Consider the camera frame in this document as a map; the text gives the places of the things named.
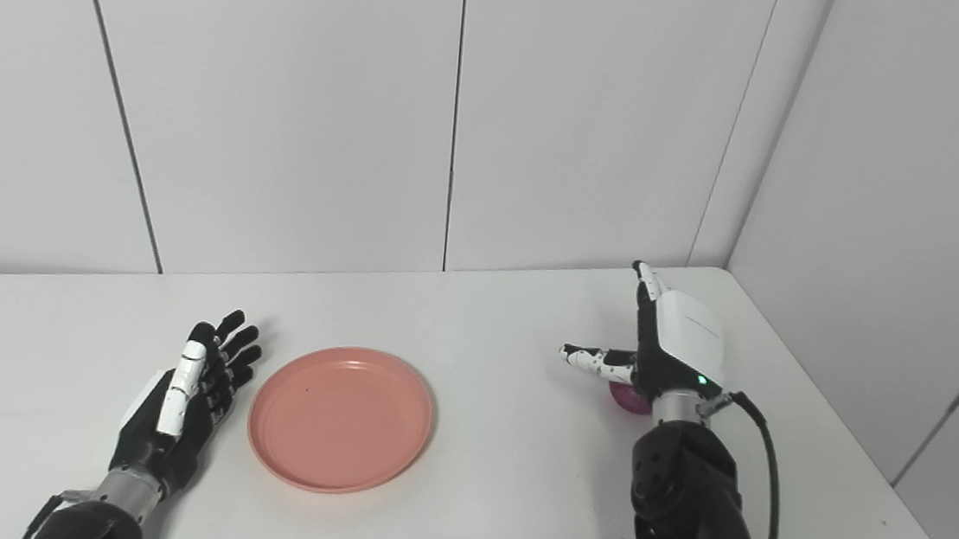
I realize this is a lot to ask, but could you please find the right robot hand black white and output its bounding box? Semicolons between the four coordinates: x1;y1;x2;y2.
556;254;737;410

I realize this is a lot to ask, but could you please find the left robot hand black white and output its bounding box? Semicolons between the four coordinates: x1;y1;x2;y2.
107;300;266;507

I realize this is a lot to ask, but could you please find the purple red onion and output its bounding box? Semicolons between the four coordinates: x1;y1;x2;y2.
606;381;655;418

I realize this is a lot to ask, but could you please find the pink round plate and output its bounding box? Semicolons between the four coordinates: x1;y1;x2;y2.
242;338;440;502

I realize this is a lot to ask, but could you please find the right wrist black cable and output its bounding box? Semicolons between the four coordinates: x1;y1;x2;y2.
684;388;792;539

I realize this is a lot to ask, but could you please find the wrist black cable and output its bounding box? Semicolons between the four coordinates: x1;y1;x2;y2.
684;388;792;539
21;484;93;539

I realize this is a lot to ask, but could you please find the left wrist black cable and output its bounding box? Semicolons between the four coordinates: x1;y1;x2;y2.
21;484;93;539

